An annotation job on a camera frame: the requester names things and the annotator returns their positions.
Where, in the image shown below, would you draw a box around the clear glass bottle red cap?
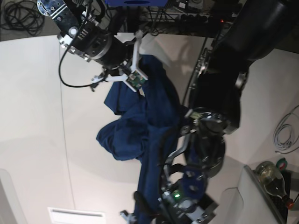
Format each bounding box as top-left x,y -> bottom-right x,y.
255,161 -> 295,210

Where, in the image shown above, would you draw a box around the light blue coiled cable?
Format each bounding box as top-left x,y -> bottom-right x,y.
273,111 -> 299,154

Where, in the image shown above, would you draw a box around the blue plastic crate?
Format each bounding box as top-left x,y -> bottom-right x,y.
104,0 -> 168,7

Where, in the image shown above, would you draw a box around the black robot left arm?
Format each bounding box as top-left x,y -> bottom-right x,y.
128,0 -> 299,224

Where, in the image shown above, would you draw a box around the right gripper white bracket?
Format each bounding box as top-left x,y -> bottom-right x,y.
88,30 -> 148,92

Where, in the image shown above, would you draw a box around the dark blue t-shirt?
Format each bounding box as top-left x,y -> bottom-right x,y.
96,55 -> 188,214

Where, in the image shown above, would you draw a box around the black coiled floor cables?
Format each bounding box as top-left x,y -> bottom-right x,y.
0,0 -> 46,36

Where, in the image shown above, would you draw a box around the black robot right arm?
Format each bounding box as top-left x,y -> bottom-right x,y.
37,0 -> 148,92

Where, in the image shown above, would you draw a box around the black power strip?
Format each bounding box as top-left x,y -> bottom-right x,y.
179,14 -> 225,24

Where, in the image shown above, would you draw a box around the green tape roll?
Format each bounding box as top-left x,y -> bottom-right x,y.
276,158 -> 288,171

